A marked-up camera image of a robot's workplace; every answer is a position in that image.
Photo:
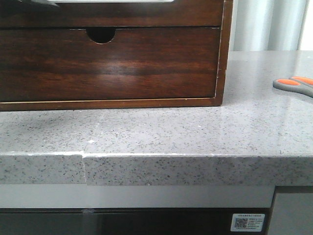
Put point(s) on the grey orange scissors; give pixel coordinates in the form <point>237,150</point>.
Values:
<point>296,84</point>

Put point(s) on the dark wooden drawer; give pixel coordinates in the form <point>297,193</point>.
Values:
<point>175,13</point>
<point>65,64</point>

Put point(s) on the dark wooden drawer cabinet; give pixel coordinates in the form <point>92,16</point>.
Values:
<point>104,34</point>

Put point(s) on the white QR code sticker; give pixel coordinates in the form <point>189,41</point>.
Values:
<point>247,222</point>

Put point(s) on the white curtain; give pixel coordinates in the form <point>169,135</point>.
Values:
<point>259,25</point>

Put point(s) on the grey cabinet under counter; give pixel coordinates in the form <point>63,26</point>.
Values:
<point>151,210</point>

